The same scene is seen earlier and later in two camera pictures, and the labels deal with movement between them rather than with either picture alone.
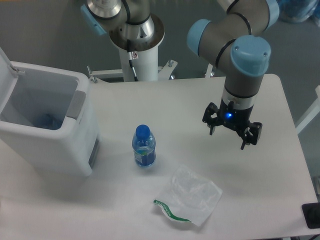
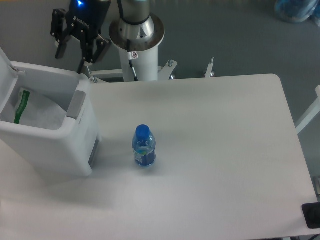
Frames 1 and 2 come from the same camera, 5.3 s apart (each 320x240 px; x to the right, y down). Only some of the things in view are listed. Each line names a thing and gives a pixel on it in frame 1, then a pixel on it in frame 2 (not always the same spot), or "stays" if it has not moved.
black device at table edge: x=311 y=214 stays
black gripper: x=238 y=118 → x=84 y=19
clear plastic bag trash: x=191 y=196 → x=32 y=109
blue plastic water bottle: x=144 y=144 stays
